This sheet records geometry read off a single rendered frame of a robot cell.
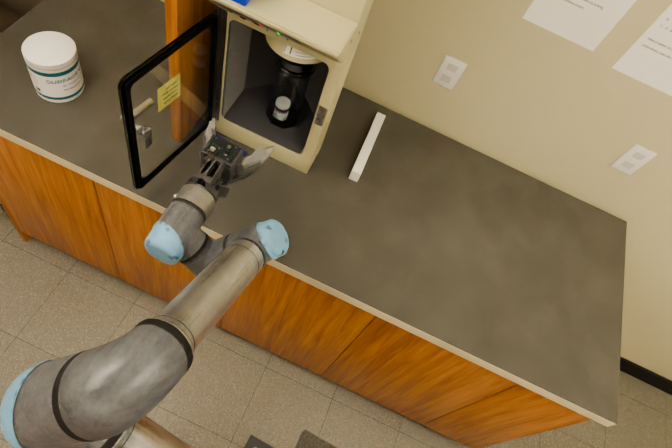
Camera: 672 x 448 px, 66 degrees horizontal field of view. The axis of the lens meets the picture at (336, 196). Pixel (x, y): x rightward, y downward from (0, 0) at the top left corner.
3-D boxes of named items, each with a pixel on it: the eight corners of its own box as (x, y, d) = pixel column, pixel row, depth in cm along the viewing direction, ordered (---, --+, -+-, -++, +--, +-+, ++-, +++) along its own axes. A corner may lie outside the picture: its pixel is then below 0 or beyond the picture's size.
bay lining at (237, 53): (258, 65, 162) (274, -34, 133) (333, 100, 162) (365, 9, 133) (221, 116, 148) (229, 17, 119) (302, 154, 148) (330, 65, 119)
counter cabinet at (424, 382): (118, 134, 255) (90, -24, 182) (492, 313, 253) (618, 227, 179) (22, 240, 217) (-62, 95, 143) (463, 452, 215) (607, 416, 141)
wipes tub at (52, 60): (55, 63, 153) (43, 23, 141) (94, 82, 153) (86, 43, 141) (24, 90, 146) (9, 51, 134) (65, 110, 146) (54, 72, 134)
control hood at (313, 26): (217, -3, 116) (219, -43, 108) (347, 58, 116) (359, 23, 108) (191, 25, 110) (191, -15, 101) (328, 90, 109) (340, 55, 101)
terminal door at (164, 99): (211, 123, 150) (218, 11, 117) (136, 191, 132) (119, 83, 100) (209, 121, 150) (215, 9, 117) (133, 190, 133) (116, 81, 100)
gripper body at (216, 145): (246, 146, 108) (218, 188, 101) (242, 169, 115) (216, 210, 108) (213, 131, 108) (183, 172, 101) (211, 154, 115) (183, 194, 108)
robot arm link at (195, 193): (205, 226, 106) (170, 209, 106) (216, 209, 109) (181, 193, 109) (207, 208, 100) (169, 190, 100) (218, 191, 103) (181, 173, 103)
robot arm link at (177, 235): (163, 269, 102) (132, 242, 97) (192, 225, 108) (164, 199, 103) (187, 268, 97) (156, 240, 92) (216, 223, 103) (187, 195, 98)
